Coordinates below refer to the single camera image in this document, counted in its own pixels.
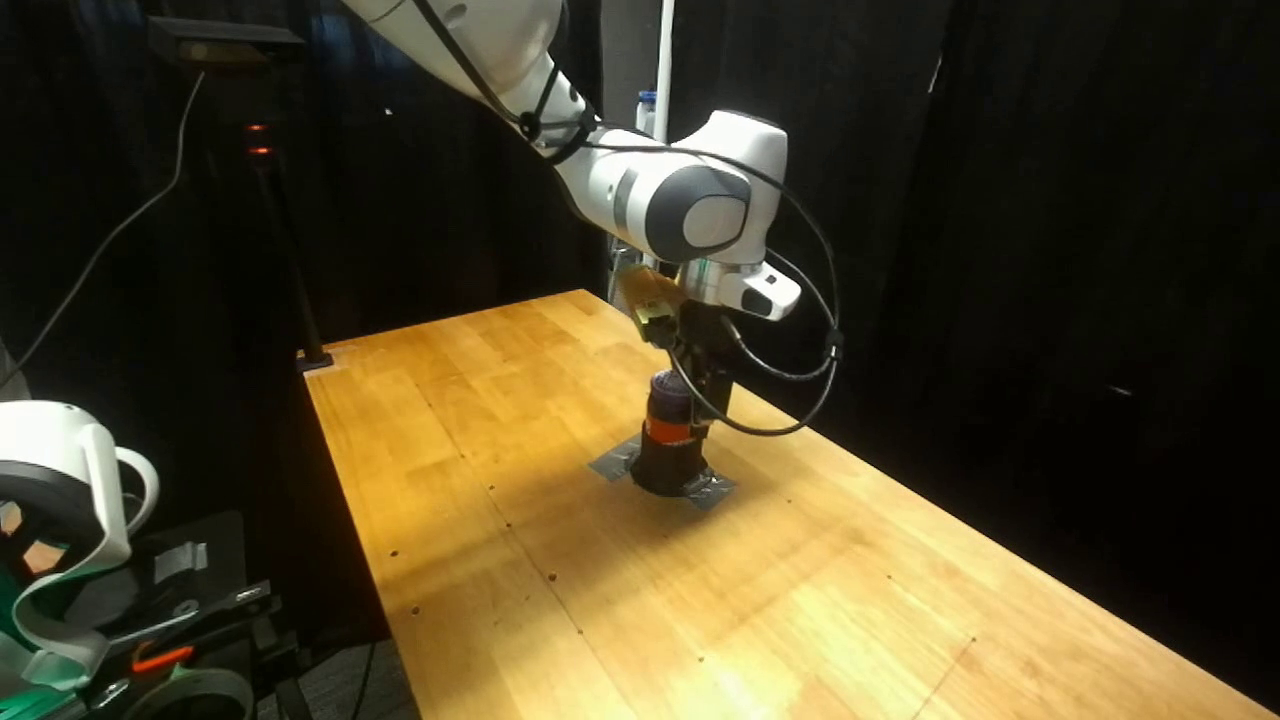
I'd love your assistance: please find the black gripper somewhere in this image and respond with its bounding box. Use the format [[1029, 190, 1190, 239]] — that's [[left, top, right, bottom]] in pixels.
[[670, 303, 731, 415]]

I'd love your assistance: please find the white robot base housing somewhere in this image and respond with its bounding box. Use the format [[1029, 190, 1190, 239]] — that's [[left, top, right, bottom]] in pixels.
[[0, 400, 160, 658]]

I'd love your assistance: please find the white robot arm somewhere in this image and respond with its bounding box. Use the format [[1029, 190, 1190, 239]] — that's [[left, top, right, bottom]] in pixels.
[[346, 0, 800, 321]]

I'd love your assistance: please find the dark bottle with purple cap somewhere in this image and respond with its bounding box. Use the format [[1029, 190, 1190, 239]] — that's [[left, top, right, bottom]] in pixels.
[[628, 372, 707, 494]]

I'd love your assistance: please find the grey tape strip on table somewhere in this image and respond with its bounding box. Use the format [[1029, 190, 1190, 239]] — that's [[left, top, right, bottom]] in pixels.
[[593, 437, 729, 512]]

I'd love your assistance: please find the black curtain backdrop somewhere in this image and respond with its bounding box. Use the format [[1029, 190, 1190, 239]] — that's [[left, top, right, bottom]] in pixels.
[[678, 0, 1280, 698]]

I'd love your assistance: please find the white vertical pole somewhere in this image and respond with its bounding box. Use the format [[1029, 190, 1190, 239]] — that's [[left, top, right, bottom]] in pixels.
[[652, 0, 678, 144]]

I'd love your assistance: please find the black tripod stand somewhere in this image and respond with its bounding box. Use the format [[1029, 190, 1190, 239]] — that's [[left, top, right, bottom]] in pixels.
[[143, 16, 332, 372]]

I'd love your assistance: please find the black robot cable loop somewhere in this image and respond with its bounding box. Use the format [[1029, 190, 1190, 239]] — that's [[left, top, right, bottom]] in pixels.
[[670, 144, 850, 438]]

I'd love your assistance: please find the grey hanging cable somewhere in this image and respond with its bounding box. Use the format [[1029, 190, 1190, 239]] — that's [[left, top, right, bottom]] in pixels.
[[10, 69, 212, 375]]

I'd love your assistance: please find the orange handled tool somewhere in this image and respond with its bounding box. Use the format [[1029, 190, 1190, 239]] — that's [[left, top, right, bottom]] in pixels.
[[128, 643, 195, 674]]

